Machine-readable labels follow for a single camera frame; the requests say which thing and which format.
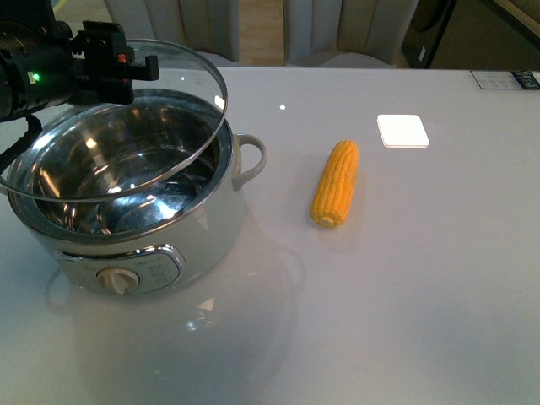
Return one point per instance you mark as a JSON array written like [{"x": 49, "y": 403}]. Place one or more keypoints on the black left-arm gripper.
[{"x": 105, "y": 66}]

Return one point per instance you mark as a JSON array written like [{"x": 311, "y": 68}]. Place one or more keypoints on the glass pot lid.
[{"x": 97, "y": 152}]

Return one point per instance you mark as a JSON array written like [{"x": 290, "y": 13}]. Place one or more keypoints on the yellow corn cob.
[{"x": 335, "y": 190}]

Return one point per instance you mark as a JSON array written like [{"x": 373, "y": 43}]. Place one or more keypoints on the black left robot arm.
[{"x": 43, "y": 63}]

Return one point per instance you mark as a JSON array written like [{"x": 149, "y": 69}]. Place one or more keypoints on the white electric cooking pot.
[{"x": 171, "y": 233}]

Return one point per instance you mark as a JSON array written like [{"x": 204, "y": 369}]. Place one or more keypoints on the left beige upholstered chair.
[{"x": 209, "y": 27}]

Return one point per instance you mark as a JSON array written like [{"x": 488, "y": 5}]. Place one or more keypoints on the beige upholstered chair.
[
  {"x": 209, "y": 27},
  {"x": 345, "y": 33}
]

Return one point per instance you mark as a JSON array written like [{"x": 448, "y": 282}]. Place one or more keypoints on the right beige upholstered chair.
[{"x": 345, "y": 33}]

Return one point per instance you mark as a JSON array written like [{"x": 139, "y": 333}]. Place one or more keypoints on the black washing machine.
[{"x": 425, "y": 31}]

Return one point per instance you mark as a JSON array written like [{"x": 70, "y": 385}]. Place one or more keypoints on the brown velvet sofa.
[{"x": 490, "y": 35}]

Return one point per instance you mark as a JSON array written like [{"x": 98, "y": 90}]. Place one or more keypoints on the black white table label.
[{"x": 524, "y": 79}]

